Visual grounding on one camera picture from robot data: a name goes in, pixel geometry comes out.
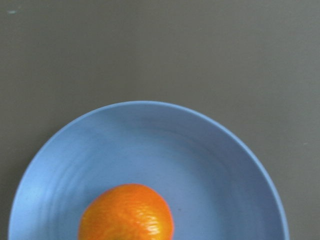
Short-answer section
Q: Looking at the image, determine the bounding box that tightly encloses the blue round plate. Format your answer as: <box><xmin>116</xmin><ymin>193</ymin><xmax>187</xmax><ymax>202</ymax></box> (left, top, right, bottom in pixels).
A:
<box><xmin>8</xmin><ymin>101</ymin><xmax>290</xmax><ymax>240</ymax></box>

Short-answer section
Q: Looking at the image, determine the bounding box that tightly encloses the orange fruit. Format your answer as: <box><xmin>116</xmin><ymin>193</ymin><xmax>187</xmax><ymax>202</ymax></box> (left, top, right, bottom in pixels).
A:
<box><xmin>77</xmin><ymin>183</ymin><xmax>174</xmax><ymax>240</ymax></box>

